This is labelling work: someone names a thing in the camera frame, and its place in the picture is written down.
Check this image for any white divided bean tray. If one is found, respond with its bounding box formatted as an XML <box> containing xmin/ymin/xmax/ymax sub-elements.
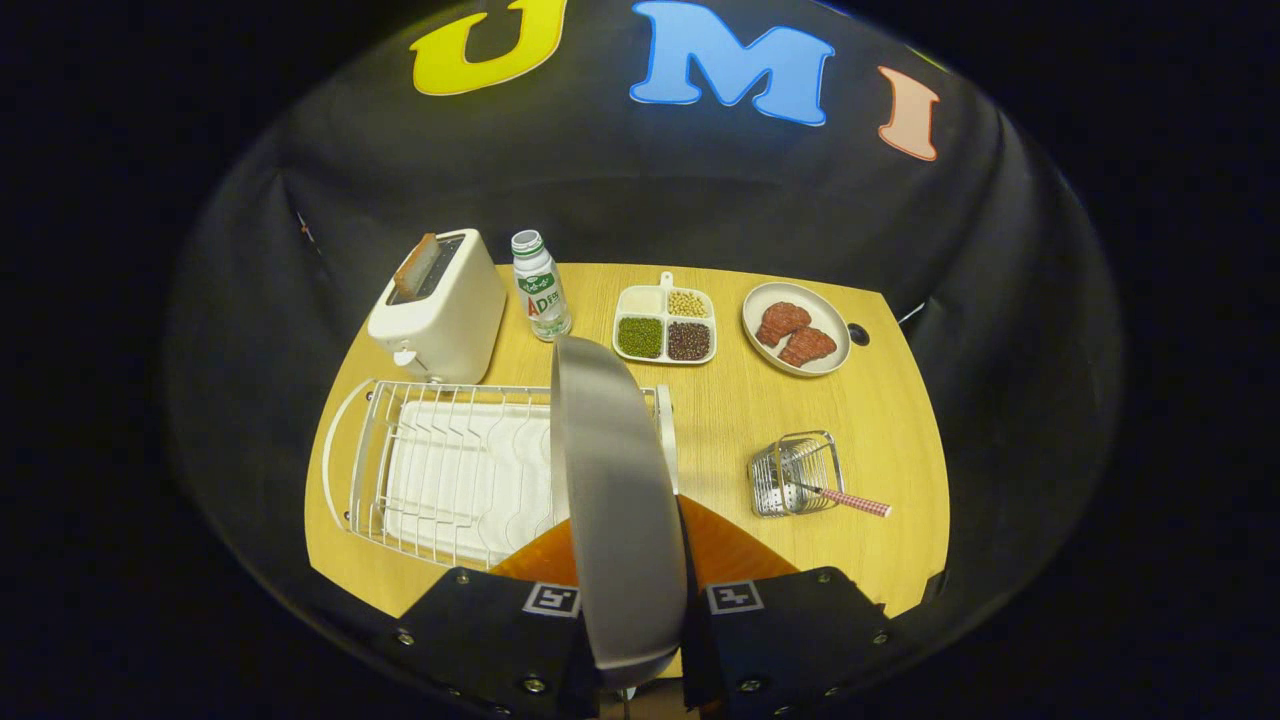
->
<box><xmin>612</xmin><ymin>271</ymin><xmax>718</xmax><ymax>366</ymax></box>

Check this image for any white wire dish rack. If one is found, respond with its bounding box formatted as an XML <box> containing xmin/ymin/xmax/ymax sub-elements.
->
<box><xmin>320</xmin><ymin>378</ymin><xmax>681</xmax><ymax>571</ymax></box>

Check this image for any beige plate with meat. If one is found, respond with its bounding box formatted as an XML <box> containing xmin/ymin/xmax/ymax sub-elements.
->
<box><xmin>742</xmin><ymin>282</ymin><xmax>852</xmax><ymax>377</ymax></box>

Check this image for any white and green drink bottle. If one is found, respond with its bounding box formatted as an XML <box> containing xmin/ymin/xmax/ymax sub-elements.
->
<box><xmin>511</xmin><ymin>229</ymin><xmax>573</xmax><ymax>343</ymax></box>

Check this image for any brown bread slice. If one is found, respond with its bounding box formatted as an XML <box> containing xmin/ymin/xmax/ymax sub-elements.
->
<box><xmin>393</xmin><ymin>233</ymin><xmax>441</xmax><ymax>298</ymax></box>

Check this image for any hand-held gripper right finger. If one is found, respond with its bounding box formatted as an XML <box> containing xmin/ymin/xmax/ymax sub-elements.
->
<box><xmin>678</xmin><ymin>495</ymin><xmax>896</xmax><ymax>717</ymax></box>

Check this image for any beige round plate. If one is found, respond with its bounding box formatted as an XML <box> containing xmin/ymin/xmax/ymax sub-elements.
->
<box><xmin>550</xmin><ymin>335</ymin><xmax>691</xmax><ymax>691</ymax></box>

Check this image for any black backdrop cloth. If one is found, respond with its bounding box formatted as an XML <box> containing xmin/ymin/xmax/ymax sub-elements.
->
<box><xmin>165</xmin><ymin>0</ymin><xmax>1126</xmax><ymax>691</ymax></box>

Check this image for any white drip tray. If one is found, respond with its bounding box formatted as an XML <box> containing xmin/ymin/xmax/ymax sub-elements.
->
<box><xmin>383</xmin><ymin>400</ymin><xmax>566</xmax><ymax>569</ymax></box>

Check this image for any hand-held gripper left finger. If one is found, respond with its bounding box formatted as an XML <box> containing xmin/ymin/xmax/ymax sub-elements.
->
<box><xmin>395</xmin><ymin>515</ymin><xmax>603</xmax><ymax>720</ymax></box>

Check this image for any red meat piece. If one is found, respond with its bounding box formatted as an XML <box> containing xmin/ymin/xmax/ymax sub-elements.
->
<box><xmin>778</xmin><ymin>326</ymin><xmax>839</xmax><ymax>368</ymax></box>
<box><xmin>755</xmin><ymin>302</ymin><xmax>813</xmax><ymax>348</ymax></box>

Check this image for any metal wire basket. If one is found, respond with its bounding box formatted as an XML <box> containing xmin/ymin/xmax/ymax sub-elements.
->
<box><xmin>748</xmin><ymin>431</ymin><xmax>846</xmax><ymax>518</ymax></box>

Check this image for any white toaster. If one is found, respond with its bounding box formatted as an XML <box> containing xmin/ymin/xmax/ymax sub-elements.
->
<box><xmin>368</xmin><ymin>229</ymin><xmax>508</xmax><ymax>385</ymax></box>

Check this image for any white spoon with pink handle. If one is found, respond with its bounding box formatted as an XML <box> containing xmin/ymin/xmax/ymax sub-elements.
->
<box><xmin>790</xmin><ymin>480</ymin><xmax>892</xmax><ymax>519</ymax></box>

